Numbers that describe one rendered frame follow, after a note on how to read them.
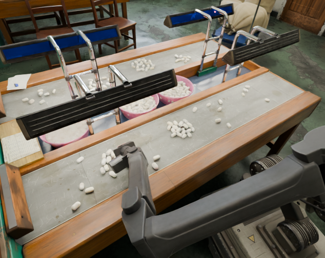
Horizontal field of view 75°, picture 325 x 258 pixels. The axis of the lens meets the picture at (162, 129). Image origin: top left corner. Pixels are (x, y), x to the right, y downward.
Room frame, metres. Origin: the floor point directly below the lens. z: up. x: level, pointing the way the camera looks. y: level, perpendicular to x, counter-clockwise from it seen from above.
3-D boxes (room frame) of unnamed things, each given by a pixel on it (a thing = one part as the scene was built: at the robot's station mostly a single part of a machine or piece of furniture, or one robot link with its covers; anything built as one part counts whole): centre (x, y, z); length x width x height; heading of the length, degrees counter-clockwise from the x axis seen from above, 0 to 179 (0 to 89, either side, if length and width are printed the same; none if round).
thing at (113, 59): (1.57, 0.36, 0.67); 1.81 x 0.12 x 0.19; 127
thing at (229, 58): (1.22, -0.56, 1.08); 0.62 x 0.08 x 0.07; 127
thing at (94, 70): (1.03, 0.50, 0.90); 0.20 x 0.19 x 0.45; 127
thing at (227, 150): (0.69, -0.29, 0.67); 1.81 x 0.12 x 0.19; 127
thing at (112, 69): (0.71, 0.26, 0.90); 0.20 x 0.19 x 0.45; 127
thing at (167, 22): (1.67, -0.23, 1.08); 0.62 x 0.08 x 0.07; 127
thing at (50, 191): (0.85, -0.17, 0.73); 1.81 x 0.30 x 0.02; 127
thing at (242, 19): (3.78, -1.23, 0.40); 0.74 x 0.56 x 0.38; 126
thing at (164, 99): (1.20, -0.06, 0.72); 0.27 x 0.27 x 0.10
